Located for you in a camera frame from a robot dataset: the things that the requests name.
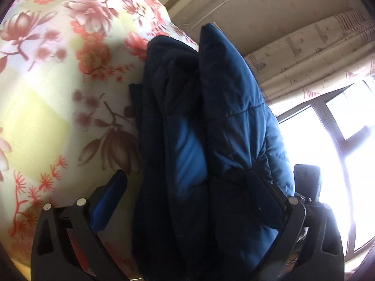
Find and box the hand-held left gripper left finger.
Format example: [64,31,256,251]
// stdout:
[29,169,138,281]

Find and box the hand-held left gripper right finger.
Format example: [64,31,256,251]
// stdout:
[249,170,345,281]

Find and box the blue padded jacket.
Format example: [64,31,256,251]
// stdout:
[129,23,295,281]

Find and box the dark framed window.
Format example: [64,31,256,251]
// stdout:
[275,76,375,270]

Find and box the patterned beige curtain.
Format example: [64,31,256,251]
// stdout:
[243,10,375,106]

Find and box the floral bed sheet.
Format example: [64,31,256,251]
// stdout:
[0,0,200,281]

